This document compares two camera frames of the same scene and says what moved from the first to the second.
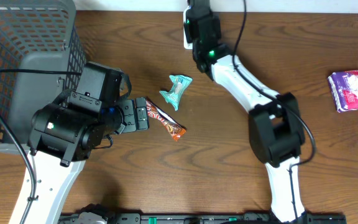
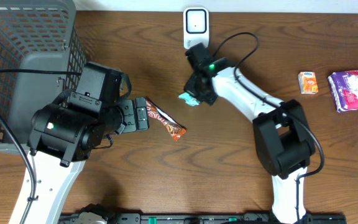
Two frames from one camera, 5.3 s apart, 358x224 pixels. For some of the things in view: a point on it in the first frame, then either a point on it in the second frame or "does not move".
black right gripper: x=217 y=25 to x=190 y=87
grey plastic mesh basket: x=30 y=58 does not move
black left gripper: x=132 y=115 does not move
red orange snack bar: x=175 y=130 does not move
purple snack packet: x=352 y=89 does not move
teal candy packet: x=180 y=83 to x=189 y=99
